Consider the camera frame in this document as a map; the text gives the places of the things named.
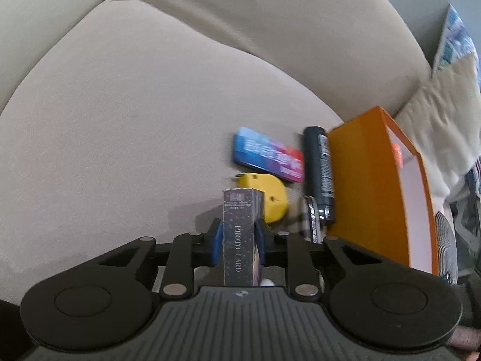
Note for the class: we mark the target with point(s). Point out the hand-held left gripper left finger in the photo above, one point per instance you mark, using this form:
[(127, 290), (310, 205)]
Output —
[(217, 244)]

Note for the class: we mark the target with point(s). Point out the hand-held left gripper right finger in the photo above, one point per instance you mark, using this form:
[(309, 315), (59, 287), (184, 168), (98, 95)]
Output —
[(260, 242)]

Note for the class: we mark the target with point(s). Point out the dark photo card box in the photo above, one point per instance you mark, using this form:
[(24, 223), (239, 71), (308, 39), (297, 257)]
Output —
[(238, 233)]

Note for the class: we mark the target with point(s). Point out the white peach-print cream tube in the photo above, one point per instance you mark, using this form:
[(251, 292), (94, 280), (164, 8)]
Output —
[(267, 282)]

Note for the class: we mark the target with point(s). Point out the yellow tape measure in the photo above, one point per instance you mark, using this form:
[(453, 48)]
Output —
[(276, 195)]

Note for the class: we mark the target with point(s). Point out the plaid case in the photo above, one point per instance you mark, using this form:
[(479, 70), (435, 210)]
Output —
[(312, 218)]

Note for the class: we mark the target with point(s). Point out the blue and red packet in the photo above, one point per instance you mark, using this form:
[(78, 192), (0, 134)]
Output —
[(263, 150)]

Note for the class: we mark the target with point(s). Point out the dark spray bottle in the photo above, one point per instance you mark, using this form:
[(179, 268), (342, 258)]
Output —
[(319, 165)]

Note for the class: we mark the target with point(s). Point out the orange cardboard box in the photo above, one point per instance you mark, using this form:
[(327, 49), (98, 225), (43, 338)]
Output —
[(360, 180)]

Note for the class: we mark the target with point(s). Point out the beige sofa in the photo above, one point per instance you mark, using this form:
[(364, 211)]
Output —
[(150, 120)]

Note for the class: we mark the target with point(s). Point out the houndstooth cushion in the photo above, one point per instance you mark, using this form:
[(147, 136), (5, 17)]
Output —
[(445, 240)]

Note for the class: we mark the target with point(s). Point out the beige cushion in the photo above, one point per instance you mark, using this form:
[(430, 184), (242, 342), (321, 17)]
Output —
[(443, 120)]

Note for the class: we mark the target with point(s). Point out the blue cartoon-print cushion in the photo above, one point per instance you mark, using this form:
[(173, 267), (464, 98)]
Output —
[(454, 34)]

